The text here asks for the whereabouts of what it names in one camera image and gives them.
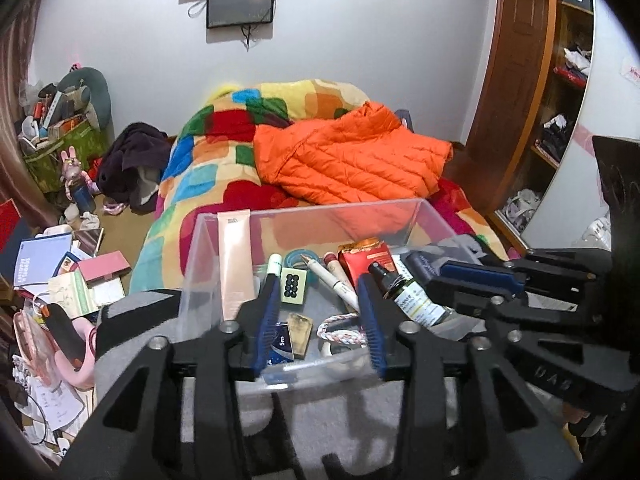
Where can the teal tape roll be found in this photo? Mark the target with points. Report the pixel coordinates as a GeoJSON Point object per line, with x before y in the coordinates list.
{"type": "Point", "coordinates": [292, 259]}

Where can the red cardboard box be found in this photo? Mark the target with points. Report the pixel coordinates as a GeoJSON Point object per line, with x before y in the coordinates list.
{"type": "Point", "coordinates": [360, 260]}

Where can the orange down jacket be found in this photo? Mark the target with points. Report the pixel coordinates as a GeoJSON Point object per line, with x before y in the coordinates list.
{"type": "Point", "coordinates": [350, 155]}

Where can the brown curtain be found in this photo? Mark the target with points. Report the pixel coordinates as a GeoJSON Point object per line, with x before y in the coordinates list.
{"type": "Point", "coordinates": [20, 110]}

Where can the white shoes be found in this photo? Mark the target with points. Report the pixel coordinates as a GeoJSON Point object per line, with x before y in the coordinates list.
{"type": "Point", "coordinates": [522, 209]}

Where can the clear plastic storage box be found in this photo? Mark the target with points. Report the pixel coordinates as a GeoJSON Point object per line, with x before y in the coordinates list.
{"type": "Point", "coordinates": [210, 260]}

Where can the person's right hand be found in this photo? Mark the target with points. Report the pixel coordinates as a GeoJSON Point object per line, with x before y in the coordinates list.
{"type": "Point", "coordinates": [575, 414]}

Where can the brown wooden door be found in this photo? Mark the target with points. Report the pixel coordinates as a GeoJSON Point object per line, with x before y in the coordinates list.
{"type": "Point", "coordinates": [515, 60]}

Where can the dark bundled items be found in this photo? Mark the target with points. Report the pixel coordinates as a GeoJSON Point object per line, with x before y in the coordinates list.
{"type": "Point", "coordinates": [554, 137]}

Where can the white door panel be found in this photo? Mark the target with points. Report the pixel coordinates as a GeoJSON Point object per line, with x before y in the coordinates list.
{"type": "Point", "coordinates": [615, 35]}

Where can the card with black dots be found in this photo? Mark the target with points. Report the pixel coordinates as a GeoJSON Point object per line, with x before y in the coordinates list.
{"type": "Point", "coordinates": [294, 285]}

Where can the red flat item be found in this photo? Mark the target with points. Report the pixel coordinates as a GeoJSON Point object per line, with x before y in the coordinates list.
{"type": "Point", "coordinates": [570, 76]}

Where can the white handwritten paper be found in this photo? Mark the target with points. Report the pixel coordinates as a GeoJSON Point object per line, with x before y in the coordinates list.
{"type": "Point", "coordinates": [50, 405]}

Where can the white marker with red end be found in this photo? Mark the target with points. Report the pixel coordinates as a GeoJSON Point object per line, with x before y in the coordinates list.
{"type": "Point", "coordinates": [336, 266]}

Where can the gold foil packet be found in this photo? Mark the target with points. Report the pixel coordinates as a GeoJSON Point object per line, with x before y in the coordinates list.
{"type": "Point", "coordinates": [300, 335]}

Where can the brown notebook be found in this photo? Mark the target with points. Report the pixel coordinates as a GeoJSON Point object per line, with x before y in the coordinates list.
{"type": "Point", "coordinates": [89, 240]}

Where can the black orange flat object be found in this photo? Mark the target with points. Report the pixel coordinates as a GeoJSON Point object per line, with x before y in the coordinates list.
{"type": "Point", "coordinates": [62, 335]}

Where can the wooden shelf unit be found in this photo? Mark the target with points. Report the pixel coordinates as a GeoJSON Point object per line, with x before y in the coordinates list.
{"type": "Point", "coordinates": [555, 95]}

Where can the pink transparent pouch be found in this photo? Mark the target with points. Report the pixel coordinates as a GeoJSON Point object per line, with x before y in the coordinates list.
{"type": "Point", "coordinates": [32, 345]}

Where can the pile of boxes and bottles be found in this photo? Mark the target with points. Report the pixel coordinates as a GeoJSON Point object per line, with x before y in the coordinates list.
{"type": "Point", "coordinates": [50, 115]}

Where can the pink flat box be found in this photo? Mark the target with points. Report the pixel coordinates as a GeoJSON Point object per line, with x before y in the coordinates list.
{"type": "Point", "coordinates": [102, 265]}

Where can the green white book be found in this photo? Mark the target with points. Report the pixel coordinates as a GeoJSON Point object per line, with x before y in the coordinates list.
{"type": "Point", "coordinates": [70, 292]}

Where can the blue bottle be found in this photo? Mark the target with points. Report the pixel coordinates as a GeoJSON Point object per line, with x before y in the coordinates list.
{"type": "Point", "coordinates": [82, 197]}

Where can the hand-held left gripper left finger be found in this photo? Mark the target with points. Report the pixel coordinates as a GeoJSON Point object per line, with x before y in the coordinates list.
{"type": "Point", "coordinates": [266, 330]}

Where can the white crumpled clothes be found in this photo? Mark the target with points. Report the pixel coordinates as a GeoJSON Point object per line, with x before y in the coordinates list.
{"type": "Point", "coordinates": [577, 59]}

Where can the pale green white stick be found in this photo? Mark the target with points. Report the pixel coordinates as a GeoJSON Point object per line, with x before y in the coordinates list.
{"type": "Point", "coordinates": [274, 265]}

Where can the blue notebook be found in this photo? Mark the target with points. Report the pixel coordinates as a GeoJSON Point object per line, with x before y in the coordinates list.
{"type": "Point", "coordinates": [37, 260]}

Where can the pink rabbit toy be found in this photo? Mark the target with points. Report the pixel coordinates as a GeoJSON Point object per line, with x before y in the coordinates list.
{"type": "Point", "coordinates": [71, 162]}

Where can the pink curved plastic object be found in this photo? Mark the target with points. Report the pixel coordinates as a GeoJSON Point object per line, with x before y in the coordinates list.
{"type": "Point", "coordinates": [82, 377]}

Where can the dark clothes pile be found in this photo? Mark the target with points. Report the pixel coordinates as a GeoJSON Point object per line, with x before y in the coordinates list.
{"type": "Point", "coordinates": [130, 155]}

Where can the pink white scrunchie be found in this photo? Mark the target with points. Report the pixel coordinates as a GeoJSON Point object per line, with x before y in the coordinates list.
{"type": "Point", "coordinates": [112, 207]}

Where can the dark dropper bottle white label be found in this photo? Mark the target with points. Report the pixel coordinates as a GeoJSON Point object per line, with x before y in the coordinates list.
{"type": "Point", "coordinates": [415, 300]}

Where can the red board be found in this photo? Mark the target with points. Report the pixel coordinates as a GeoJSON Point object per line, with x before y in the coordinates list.
{"type": "Point", "coordinates": [9, 225]}

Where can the dark blue folder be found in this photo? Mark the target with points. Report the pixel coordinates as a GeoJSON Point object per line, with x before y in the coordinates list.
{"type": "Point", "coordinates": [11, 265]}

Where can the dark blue tube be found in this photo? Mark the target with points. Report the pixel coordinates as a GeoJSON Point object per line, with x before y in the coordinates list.
{"type": "Point", "coordinates": [420, 267]}

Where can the white ribbed object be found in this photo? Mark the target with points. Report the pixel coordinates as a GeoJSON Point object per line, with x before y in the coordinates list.
{"type": "Point", "coordinates": [597, 232]}

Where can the colourful patchwork blanket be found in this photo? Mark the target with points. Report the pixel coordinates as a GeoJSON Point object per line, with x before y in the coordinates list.
{"type": "Point", "coordinates": [210, 160]}

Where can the green fabric bag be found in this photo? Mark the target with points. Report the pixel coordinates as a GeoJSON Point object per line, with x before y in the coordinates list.
{"type": "Point", "coordinates": [85, 147]}

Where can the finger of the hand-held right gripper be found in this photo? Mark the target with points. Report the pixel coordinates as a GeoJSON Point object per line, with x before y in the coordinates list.
{"type": "Point", "coordinates": [480, 272]}
{"type": "Point", "coordinates": [460, 295]}

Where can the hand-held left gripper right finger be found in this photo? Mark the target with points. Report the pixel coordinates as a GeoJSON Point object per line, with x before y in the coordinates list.
{"type": "Point", "coordinates": [372, 330]}

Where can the blue sachet packet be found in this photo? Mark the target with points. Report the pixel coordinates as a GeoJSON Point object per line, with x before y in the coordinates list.
{"type": "Point", "coordinates": [281, 345]}

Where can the white pen with gold tip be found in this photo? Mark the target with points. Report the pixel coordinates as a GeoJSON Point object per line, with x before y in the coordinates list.
{"type": "Point", "coordinates": [322, 274]}

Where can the pink cosmetic tube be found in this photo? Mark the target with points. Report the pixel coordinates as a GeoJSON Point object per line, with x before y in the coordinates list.
{"type": "Point", "coordinates": [237, 270]}

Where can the white sock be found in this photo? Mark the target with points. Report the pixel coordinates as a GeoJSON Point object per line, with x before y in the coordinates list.
{"type": "Point", "coordinates": [91, 221]}

